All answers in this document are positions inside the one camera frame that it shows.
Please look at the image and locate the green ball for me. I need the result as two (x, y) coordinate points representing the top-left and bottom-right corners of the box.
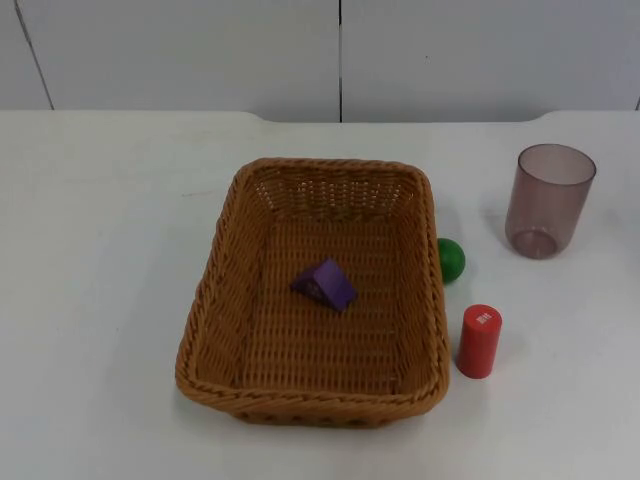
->
(436, 237), (467, 286)

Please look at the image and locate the red cylinder block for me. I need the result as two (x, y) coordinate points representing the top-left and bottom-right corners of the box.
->
(455, 302), (503, 379)

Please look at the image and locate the purple triangular block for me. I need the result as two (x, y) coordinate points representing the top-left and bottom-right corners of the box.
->
(290, 258), (359, 315)

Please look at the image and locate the clear cup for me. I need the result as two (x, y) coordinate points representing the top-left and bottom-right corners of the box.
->
(503, 143), (597, 261)

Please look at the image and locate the pale brown wicker basket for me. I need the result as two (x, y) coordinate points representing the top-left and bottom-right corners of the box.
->
(174, 157), (451, 429)

